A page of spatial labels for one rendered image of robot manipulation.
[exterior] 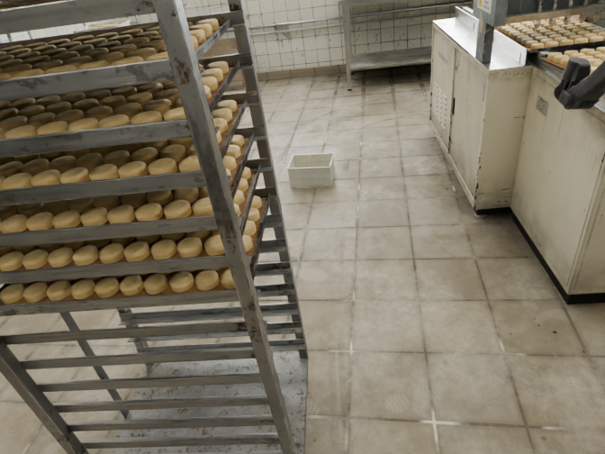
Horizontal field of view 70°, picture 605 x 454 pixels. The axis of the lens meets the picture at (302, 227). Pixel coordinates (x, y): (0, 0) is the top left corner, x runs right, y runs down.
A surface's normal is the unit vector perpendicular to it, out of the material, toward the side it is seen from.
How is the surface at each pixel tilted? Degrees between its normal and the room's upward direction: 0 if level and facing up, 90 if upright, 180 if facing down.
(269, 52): 90
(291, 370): 0
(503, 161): 90
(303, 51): 90
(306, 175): 90
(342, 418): 0
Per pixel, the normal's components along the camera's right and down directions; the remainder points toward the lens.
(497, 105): -0.04, 0.57
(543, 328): -0.13, -0.82
